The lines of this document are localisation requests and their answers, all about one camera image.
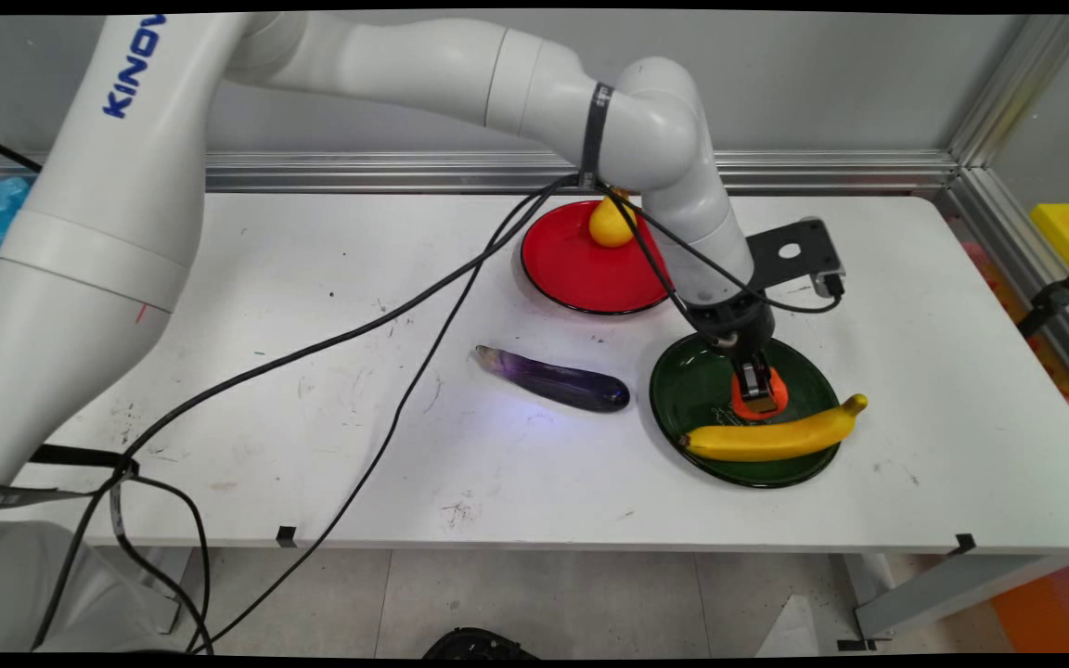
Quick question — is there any yellow toy banana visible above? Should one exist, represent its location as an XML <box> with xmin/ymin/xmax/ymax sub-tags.
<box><xmin>680</xmin><ymin>393</ymin><xmax>869</xmax><ymax>463</ymax></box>

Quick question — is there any slanted aluminium frame rail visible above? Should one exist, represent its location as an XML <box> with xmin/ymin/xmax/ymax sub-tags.
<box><xmin>935</xmin><ymin>167</ymin><xmax>1069</xmax><ymax>414</ymax></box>

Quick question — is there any long black cable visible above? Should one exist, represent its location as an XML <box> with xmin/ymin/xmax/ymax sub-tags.
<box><xmin>184</xmin><ymin>181</ymin><xmax>582</xmax><ymax>654</ymax></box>
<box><xmin>31</xmin><ymin>174</ymin><xmax>582</xmax><ymax>652</ymax></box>

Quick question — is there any yellow toy pear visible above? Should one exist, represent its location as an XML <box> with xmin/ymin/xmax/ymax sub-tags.
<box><xmin>588</xmin><ymin>188</ymin><xmax>639</xmax><ymax>250</ymax></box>

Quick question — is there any black strap on arm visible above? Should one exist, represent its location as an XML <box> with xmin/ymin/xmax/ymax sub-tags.
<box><xmin>579</xmin><ymin>82</ymin><xmax>615</xmax><ymax>190</ymax></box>

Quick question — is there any dark green round plate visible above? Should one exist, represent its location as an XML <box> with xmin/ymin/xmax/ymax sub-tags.
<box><xmin>650</xmin><ymin>332</ymin><xmax>844</xmax><ymax>489</ymax></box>

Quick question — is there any orange box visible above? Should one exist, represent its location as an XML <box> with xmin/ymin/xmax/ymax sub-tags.
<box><xmin>989</xmin><ymin>555</ymin><xmax>1069</xmax><ymax>653</ymax></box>

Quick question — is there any red round plate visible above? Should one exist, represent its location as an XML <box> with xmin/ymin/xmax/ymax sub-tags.
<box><xmin>521</xmin><ymin>199</ymin><xmax>675</xmax><ymax>315</ymax></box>

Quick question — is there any grey table leg beam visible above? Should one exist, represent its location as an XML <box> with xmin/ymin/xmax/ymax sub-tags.
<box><xmin>836</xmin><ymin>554</ymin><xmax>1069</xmax><ymax>652</ymax></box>

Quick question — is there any black object on floor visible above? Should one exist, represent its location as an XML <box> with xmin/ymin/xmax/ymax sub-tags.
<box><xmin>423</xmin><ymin>627</ymin><xmax>540</xmax><ymax>662</ymax></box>

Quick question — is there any upright aluminium frame post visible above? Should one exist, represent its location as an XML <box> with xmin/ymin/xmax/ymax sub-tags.
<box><xmin>947</xmin><ymin>13</ymin><xmax>1069</xmax><ymax>170</ymax></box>

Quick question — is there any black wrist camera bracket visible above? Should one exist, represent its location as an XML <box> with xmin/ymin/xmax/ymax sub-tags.
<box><xmin>744</xmin><ymin>217</ymin><xmax>847</xmax><ymax>300</ymax></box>

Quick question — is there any horizontal aluminium frame rail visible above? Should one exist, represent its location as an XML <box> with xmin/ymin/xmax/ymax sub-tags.
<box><xmin>0</xmin><ymin>150</ymin><xmax>960</xmax><ymax>195</ymax></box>

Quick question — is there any orange toy carrot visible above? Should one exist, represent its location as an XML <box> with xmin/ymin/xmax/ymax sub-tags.
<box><xmin>730</xmin><ymin>366</ymin><xmax>790</xmax><ymax>422</ymax></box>

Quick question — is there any purple toy eggplant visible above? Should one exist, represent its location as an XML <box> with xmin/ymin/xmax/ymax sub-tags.
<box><xmin>474</xmin><ymin>345</ymin><xmax>631</xmax><ymax>414</ymax></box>

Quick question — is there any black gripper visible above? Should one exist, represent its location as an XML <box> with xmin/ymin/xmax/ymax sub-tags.
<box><xmin>686</xmin><ymin>286</ymin><xmax>779</xmax><ymax>415</ymax></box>

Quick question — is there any black strap with print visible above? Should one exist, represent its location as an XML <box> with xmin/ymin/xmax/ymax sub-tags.
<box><xmin>0</xmin><ymin>443</ymin><xmax>140</xmax><ymax>509</ymax></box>

